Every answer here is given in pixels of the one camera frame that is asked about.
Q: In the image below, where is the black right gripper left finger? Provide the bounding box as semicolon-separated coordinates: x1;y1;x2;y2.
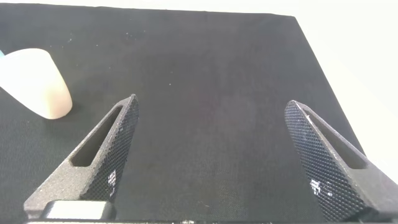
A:
24;93;140;219

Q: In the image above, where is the black table cloth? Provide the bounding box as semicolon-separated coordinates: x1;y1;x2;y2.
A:
0;2;366;224

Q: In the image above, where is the white plastic cup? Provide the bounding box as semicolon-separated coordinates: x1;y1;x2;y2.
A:
0;48;74;120

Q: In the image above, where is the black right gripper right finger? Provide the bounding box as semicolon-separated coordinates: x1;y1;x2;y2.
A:
284;100;398;223

